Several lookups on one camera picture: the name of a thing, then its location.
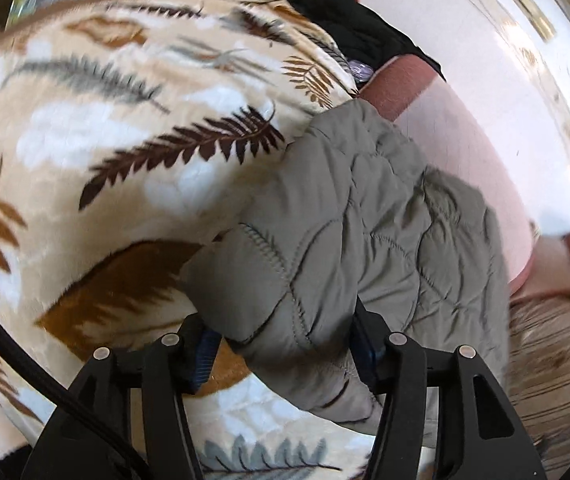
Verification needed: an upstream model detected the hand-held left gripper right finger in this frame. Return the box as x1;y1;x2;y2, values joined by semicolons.
351;299;549;480

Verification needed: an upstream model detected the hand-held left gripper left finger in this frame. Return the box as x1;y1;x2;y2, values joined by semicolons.
20;311;224;480

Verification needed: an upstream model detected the grey puffer jacket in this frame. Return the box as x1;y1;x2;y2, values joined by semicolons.
177;98;514;450

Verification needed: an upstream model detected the beige quilted striped cushion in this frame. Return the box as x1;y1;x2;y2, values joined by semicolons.
508;297;570;477

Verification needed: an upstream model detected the plain beige cushion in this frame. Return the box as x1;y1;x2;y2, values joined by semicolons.
509;234;570;304

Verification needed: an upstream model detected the pink quilted sofa bolster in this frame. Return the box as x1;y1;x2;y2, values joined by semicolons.
359;54;537;297

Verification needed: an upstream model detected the clear purple plastic bag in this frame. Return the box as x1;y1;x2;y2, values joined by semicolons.
346;56;374;84

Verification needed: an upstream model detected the black garment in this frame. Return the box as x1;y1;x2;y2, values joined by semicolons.
286;0;447;82

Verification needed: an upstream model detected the black cable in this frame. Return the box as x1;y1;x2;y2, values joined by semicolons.
0;286;152;480

